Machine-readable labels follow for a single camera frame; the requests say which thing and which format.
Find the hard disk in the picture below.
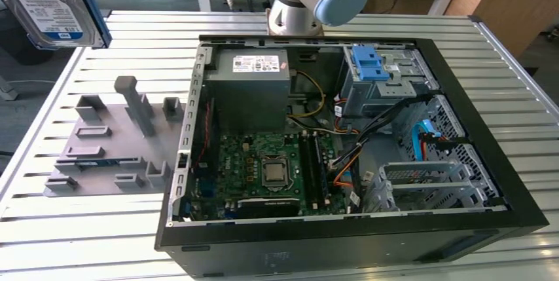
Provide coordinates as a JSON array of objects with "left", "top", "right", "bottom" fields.
[{"left": 0, "top": 0, "right": 112, "bottom": 51}]

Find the metal disk bay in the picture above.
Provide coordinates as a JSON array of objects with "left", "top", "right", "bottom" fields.
[{"left": 364, "top": 159, "right": 499, "bottom": 213}]

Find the grey power supply unit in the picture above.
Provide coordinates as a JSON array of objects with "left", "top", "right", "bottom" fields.
[{"left": 204, "top": 47, "right": 292, "bottom": 134}]

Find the green motherboard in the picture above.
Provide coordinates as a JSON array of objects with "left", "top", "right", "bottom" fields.
[{"left": 190, "top": 130, "right": 363, "bottom": 221}]

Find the silver CPU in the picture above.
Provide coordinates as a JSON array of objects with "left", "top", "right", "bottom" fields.
[{"left": 264, "top": 162, "right": 288, "bottom": 183}]

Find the CPU socket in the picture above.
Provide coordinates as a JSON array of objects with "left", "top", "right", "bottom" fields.
[{"left": 258, "top": 154, "right": 293, "bottom": 193}]

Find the black RAM slot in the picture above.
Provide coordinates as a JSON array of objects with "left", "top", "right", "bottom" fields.
[{"left": 300, "top": 131, "right": 318, "bottom": 209}]

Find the black graphics card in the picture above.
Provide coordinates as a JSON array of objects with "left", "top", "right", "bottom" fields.
[{"left": 234, "top": 195, "right": 302, "bottom": 219}]

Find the blue plastic drive latch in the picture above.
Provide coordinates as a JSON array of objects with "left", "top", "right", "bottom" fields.
[{"left": 351, "top": 46, "right": 389, "bottom": 82}]

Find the metal optical drive cage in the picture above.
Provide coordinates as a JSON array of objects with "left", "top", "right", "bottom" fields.
[{"left": 340, "top": 45, "right": 440, "bottom": 120}]

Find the grey parts rack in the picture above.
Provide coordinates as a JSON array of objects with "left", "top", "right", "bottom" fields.
[{"left": 42, "top": 76, "right": 186, "bottom": 198}]

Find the black PC case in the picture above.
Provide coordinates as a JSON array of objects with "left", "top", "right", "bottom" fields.
[{"left": 153, "top": 33, "right": 549, "bottom": 278}]

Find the spare RAM stick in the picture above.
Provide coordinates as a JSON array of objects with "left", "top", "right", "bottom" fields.
[{"left": 73, "top": 159, "right": 121, "bottom": 166}]

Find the black waste basket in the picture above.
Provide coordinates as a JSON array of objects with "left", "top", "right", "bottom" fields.
[{"left": 0, "top": 0, "right": 53, "bottom": 66}]

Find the yellow wire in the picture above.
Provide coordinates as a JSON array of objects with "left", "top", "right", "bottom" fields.
[{"left": 286, "top": 70, "right": 326, "bottom": 120}]

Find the black cable bundle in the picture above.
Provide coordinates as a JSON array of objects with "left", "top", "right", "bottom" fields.
[{"left": 329, "top": 94, "right": 437, "bottom": 172}]

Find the orange wire loop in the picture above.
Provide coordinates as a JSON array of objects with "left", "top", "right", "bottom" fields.
[{"left": 332, "top": 159, "right": 357, "bottom": 193}]

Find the blue data wire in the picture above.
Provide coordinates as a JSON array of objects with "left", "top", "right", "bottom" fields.
[{"left": 409, "top": 119, "right": 441, "bottom": 164}]

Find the coloured power wire black plug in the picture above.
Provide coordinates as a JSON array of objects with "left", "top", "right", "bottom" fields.
[{"left": 419, "top": 132, "right": 468, "bottom": 151}]

